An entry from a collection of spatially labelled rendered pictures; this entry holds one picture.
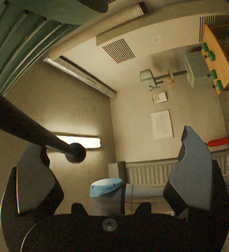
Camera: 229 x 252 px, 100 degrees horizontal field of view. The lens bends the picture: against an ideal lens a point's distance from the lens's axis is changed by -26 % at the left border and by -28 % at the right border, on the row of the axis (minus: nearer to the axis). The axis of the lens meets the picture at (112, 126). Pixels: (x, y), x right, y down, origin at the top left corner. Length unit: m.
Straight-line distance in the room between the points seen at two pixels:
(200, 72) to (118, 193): 2.07
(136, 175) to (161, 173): 0.59
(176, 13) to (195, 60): 0.98
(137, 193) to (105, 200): 0.10
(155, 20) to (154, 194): 1.53
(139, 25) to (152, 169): 2.67
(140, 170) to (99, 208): 2.67
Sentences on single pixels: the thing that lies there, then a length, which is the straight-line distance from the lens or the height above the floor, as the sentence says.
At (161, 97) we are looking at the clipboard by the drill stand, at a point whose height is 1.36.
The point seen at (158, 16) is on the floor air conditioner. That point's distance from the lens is 1.64.
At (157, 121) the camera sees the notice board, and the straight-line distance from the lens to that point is 2.99.
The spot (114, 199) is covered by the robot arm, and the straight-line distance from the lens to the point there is 0.44.
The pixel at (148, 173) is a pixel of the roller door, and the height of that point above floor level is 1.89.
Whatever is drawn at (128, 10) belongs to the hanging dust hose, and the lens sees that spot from 1.56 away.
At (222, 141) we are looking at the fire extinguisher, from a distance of 2.94.
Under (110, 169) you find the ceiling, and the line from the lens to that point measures 2.95.
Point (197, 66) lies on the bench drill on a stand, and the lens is 2.29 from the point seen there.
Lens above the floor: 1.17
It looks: 27 degrees up
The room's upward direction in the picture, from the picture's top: 101 degrees counter-clockwise
